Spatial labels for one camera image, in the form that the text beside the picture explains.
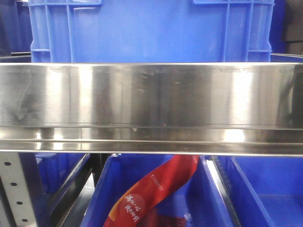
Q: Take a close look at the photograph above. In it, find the blue bin lower middle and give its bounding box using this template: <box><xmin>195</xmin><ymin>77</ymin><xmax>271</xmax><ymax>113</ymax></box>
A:
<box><xmin>81</xmin><ymin>154</ymin><xmax>233</xmax><ymax>227</ymax></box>

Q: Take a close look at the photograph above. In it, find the blue bin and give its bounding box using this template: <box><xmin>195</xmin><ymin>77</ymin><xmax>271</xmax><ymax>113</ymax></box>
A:
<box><xmin>35</xmin><ymin>152</ymin><xmax>89</xmax><ymax>193</ymax></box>
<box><xmin>214</xmin><ymin>156</ymin><xmax>303</xmax><ymax>227</ymax></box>
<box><xmin>81</xmin><ymin>154</ymin><xmax>233</xmax><ymax>227</ymax></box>

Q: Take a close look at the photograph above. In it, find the blue bin lower left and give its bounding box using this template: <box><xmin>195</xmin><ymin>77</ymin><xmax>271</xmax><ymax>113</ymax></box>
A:
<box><xmin>35</xmin><ymin>152</ymin><xmax>89</xmax><ymax>193</ymax></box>

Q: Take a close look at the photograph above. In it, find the blue bin lower right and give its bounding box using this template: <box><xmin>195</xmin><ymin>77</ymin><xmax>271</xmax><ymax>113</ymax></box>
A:
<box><xmin>214</xmin><ymin>156</ymin><xmax>303</xmax><ymax>227</ymax></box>

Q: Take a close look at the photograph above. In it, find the red snack bag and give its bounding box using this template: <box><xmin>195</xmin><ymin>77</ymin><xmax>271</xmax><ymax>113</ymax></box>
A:
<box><xmin>103</xmin><ymin>155</ymin><xmax>199</xmax><ymax>227</ymax></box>

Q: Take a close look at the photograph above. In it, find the large blue crate upper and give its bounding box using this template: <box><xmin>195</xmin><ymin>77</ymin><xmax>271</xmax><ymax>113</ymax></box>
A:
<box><xmin>28</xmin><ymin>0</ymin><xmax>274</xmax><ymax>62</ymax></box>

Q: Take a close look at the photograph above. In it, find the white perforated rack upright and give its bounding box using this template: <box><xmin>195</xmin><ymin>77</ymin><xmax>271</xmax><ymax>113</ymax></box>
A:
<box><xmin>0</xmin><ymin>152</ymin><xmax>37</xmax><ymax>227</ymax></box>

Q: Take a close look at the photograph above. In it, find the stainless steel shelf rail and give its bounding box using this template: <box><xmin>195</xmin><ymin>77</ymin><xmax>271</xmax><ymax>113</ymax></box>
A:
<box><xmin>0</xmin><ymin>62</ymin><xmax>303</xmax><ymax>157</ymax></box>

